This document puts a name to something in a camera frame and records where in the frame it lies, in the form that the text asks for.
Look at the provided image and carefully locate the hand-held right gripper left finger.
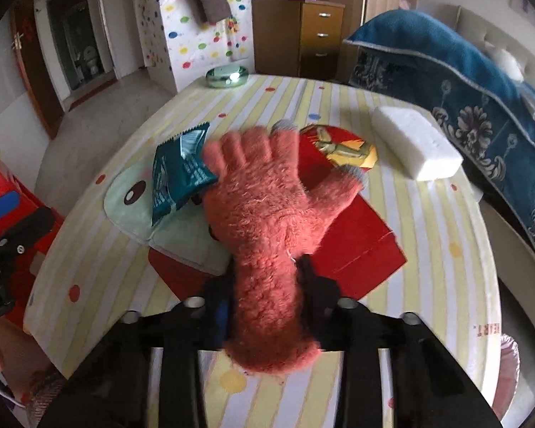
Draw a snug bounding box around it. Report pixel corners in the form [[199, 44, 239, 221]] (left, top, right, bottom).
[[38, 276, 237, 428]]

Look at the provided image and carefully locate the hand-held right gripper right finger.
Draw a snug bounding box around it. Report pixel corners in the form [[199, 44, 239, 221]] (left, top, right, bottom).
[[296, 254, 504, 428]]

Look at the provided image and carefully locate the fuzzy pink glove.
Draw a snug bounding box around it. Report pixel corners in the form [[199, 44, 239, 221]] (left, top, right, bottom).
[[203, 119, 367, 375]]

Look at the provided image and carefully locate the red plastic stool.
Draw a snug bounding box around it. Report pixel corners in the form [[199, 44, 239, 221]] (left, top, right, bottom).
[[0, 165, 65, 322]]

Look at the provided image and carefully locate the large red envelope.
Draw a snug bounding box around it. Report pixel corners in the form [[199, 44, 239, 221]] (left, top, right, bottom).
[[148, 125, 407, 301]]

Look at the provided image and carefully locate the red plaid clothing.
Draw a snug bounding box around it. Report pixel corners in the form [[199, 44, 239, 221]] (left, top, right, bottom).
[[22, 368, 67, 411]]

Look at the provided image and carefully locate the table with striped cloth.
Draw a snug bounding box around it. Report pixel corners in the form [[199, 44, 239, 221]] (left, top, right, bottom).
[[23, 75, 502, 428]]

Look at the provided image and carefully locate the light green cartoon packet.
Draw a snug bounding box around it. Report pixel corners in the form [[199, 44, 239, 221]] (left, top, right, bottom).
[[104, 160, 233, 277]]

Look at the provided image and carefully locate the brown wooden door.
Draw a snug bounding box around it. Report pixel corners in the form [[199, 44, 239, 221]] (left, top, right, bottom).
[[10, 0, 65, 140]]

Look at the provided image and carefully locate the teal snack packet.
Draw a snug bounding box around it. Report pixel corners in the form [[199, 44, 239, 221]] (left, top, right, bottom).
[[152, 123, 219, 226]]

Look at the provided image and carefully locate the red gold patterned envelope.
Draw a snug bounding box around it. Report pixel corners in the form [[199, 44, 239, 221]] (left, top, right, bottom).
[[300, 125, 379, 170]]

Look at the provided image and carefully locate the white toilet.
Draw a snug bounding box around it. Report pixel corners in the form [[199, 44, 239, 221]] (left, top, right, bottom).
[[82, 45, 101, 76]]

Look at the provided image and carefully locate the pink round cushion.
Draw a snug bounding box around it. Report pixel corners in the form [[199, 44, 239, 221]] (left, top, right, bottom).
[[490, 333, 522, 420]]

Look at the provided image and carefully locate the green round tin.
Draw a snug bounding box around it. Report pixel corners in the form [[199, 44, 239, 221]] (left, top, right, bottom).
[[206, 65, 250, 90]]

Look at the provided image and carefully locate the white dotted board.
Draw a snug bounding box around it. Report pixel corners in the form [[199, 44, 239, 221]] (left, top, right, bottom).
[[129, 0, 256, 94]]

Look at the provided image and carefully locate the wooden drawer cabinet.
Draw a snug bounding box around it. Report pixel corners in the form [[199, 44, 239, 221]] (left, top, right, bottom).
[[251, 0, 345, 78]]

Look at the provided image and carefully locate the blue floral blanket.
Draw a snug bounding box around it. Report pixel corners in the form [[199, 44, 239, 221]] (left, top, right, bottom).
[[342, 9, 535, 272]]

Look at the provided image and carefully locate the white pillow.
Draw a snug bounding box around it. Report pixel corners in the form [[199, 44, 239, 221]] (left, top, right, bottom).
[[488, 47, 524, 82]]

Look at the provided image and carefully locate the beige upholstered bed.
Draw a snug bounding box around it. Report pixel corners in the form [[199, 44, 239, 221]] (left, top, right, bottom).
[[455, 4, 535, 286]]

